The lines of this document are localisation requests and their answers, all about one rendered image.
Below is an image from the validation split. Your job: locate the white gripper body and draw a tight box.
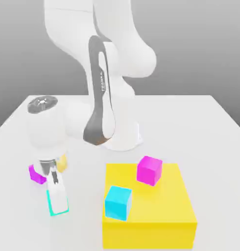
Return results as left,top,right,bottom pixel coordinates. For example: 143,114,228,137
47,181,69,215

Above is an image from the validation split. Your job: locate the small yellow cube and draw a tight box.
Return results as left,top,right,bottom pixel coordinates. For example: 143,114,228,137
56,153,68,174

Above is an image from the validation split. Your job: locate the small magenta cube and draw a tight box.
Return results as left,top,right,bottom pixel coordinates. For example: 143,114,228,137
28,164,48,185
136,155,164,187

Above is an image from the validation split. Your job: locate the large yellow box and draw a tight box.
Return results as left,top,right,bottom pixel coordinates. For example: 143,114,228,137
102,163,198,250

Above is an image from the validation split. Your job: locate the small cyan cube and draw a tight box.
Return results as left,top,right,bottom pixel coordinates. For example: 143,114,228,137
104,185,133,222

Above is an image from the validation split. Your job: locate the small teal cube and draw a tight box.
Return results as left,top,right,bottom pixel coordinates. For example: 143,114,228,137
46,189,70,217

